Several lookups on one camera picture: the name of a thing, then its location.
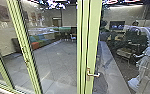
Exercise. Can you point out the brown lobby door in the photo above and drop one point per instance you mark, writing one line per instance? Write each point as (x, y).
(57, 22)

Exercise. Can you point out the green framed glass door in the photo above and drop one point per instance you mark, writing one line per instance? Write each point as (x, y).
(24, 46)

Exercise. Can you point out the small lobby chair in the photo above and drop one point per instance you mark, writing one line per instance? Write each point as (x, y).
(73, 37)

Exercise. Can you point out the multicolour lobby sofa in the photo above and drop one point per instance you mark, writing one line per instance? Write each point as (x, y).
(37, 40)

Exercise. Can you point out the dark lobby monitor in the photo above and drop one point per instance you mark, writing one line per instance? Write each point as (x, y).
(117, 25)

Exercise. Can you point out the framed lobby wall picture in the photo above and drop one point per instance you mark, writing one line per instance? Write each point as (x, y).
(2, 12)
(33, 17)

